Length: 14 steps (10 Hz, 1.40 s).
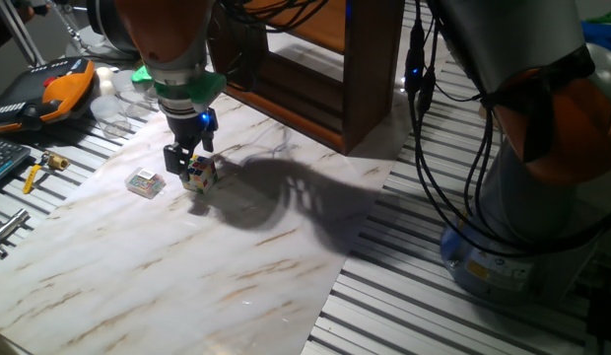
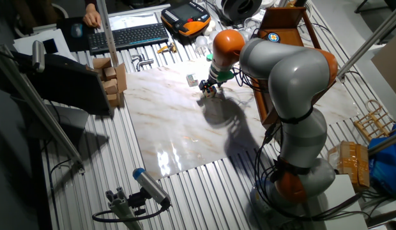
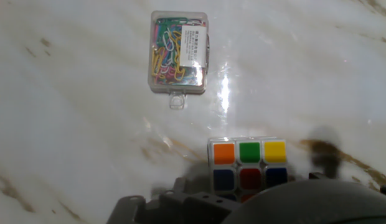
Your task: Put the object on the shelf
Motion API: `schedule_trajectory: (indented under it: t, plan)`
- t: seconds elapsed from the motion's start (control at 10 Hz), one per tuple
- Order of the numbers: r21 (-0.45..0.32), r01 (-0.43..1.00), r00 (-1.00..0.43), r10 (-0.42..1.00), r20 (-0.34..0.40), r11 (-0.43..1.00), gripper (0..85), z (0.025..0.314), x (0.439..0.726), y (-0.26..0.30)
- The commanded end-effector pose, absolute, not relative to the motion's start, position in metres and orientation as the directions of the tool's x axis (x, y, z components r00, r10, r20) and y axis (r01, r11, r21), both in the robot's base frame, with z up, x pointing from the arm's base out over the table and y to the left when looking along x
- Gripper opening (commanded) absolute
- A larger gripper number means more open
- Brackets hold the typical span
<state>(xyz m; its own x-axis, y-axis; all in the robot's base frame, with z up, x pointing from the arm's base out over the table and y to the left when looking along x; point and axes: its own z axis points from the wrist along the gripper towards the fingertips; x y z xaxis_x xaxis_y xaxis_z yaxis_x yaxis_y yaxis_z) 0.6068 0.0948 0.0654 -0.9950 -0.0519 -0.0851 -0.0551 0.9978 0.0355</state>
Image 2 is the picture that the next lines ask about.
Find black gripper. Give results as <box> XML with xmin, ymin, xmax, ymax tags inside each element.
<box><xmin>199</xmin><ymin>78</ymin><xmax>218</xmax><ymax>95</ymax></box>

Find multicolour Rubik's cube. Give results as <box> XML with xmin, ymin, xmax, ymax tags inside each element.
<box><xmin>202</xmin><ymin>85</ymin><xmax>217</xmax><ymax>99</ymax></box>

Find brown wooden shelf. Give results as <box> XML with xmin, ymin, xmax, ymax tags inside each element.
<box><xmin>248</xmin><ymin>6</ymin><xmax>338</xmax><ymax>127</ymax></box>

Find person's bare hand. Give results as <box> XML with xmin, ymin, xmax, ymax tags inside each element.
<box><xmin>82</xmin><ymin>3</ymin><xmax>102</xmax><ymax>29</ymax></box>

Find clear box of paper clips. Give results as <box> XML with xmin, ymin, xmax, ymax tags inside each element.
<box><xmin>186</xmin><ymin>73</ymin><xmax>199</xmax><ymax>88</ymax></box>

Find marble pattern sheet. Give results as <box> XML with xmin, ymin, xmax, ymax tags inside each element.
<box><xmin>123</xmin><ymin>57</ymin><xmax>360</xmax><ymax>181</ymax></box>

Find metal pipe fitting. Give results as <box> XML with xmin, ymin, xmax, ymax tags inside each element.
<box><xmin>130</xmin><ymin>53</ymin><xmax>155</xmax><ymax>72</ymax></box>

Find clear glass mug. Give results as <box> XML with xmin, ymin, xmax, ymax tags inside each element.
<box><xmin>243</xmin><ymin>17</ymin><xmax>260</xmax><ymax>36</ymax></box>

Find black and orange teach pendant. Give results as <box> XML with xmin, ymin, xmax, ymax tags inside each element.
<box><xmin>160</xmin><ymin>1</ymin><xmax>212</xmax><ymax>38</ymax></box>

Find black filament spool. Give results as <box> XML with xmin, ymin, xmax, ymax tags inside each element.
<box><xmin>220</xmin><ymin>0</ymin><xmax>263</xmax><ymax>23</ymax></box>

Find open cardboard box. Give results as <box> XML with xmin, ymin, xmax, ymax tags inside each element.
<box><xmin>86</xmin><ymin>57</ymin><xmax>128</xmax><ymax>108</ymax></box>

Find black computer keyboard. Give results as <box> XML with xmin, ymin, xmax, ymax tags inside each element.
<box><xmin>87</xmin><ymin>22</ymin><xmax>170</xmax><ymax>54</ymax></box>

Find plain wooden block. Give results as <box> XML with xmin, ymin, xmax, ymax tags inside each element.
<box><xmin>102</xmin><ymin>79</ymin><xmax>119</xmax><ymax>95</ymax></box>
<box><xmin>103</xmin><ymin>66</ymin><xmax>118</xmax><ymax>81</ymax></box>
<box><xmin>107</xmin><ymin>93</ymin><xmax>121</xmax><ymax>108</ymax></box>

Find white glossy board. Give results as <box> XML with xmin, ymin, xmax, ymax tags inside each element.
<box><xmin>107</xmin><ymin>3</ymin><xmax>172</xmax><ymax>32</ymax></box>

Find aluminium profile beam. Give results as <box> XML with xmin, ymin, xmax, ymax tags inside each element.
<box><xmin>95</xmin><ymin>0</ymin><xmax>119</xmax><ymax>68</ymax></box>
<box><xmin>0</xmin><ymin>44</ymin><xmax>86</xmax><ymax>175</ymax></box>
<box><xmin>367</xmin><ymin>130</ymin><xmax>396</xmax><ymax>157</ymax></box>
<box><xmin>337</xmin><ymin>1</ymin><xmax>396</xmax><ymax>81</ymax></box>

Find black flat monitor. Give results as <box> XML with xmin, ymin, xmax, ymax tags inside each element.
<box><xmin>0</xmin><ymin>50</ymin><xmax>113</xmax><ymax>118</ymax></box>

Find dark computer mouse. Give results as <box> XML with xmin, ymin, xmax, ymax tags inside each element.
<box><xmin>70</xmin><ymin>22</ymin><xmax>84</xmax><ymax>39</ymax></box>

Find short aluminium profile stand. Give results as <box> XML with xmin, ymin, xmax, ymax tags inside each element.
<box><xmin>105</xmin><ymin>187</ymin><xmax>144</xmax><ymax>230</ymax></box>

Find black mouse pad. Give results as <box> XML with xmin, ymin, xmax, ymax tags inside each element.
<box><xmin>56</xmin><ymin>16</ymin><xmax>102</xmax><ymax>54</ymax></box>

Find yellow-brown taped package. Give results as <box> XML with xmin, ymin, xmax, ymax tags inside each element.
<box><xmin>327</xmin><ymin>140</ymin><xmax>371</xmax><ymax>192</ymax></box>

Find black square card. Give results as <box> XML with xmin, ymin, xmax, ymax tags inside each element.
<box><xmin>43</xmin><ymin>38</ymin><xmax>59</xmax><ymax>55</ymax></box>

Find wooden dish rack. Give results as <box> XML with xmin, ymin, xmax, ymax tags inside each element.
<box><xmin>353</xmin><ymin>99</ymin><xmax>396</xmax><ymax>143</ymax></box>

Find brown cardboard sheet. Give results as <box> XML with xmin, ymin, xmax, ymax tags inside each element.
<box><xmin>370</xmin><ymin>31</ymin><xmax>396</xmax><ymax>103</ymax></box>

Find white paper stack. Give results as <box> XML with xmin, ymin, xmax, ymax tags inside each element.
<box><xmin>12</xmin><ymin>28</ymin><xmax>77</xmax><ymax>62</ymax></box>

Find blue plastic bag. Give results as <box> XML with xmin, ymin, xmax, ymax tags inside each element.
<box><xmin>367</xmin><ymin>123</ymin><xmax>396</xmax><ymax>197</ymax></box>

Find green wrist adapter mount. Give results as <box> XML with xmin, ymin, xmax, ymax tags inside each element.
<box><xmin>206</xmin><ymin>53</ymin><xmax>236</xmax><ymax>83</ymax></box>

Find brass valve with yellow handle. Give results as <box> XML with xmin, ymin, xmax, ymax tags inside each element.
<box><xmin>156</xmin><ymin>42</ymin><xmax>178</xmax><ymax>54</ymax></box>

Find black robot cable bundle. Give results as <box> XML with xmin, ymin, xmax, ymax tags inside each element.
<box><xmin>254</xmin><ymin>121</ymin><xmax>362</xmax><ymax>222</ymax></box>

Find silver camera with blue end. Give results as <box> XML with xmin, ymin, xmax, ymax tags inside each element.
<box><xmin>132</xmin><ymin>167</ymin><xmax>172</xmax><ymax>208</ymax></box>

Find black camera bracket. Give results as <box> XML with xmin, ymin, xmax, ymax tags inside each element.
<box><xmin>127</xmin><ymin>188</ymin><xmax>148</xmax><ymax>217</ymax></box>

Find black camera cable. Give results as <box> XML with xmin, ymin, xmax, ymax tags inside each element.
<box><xmin>91</xmin><ymin>199</ymin><xmax>172</xmax><ymax>224</ymax></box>

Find white robot pedestal box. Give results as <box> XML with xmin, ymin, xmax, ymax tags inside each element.
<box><xmin>312</xmin><ymin>174</ymin><xmax>370</xmax><ymax>230</ymax></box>

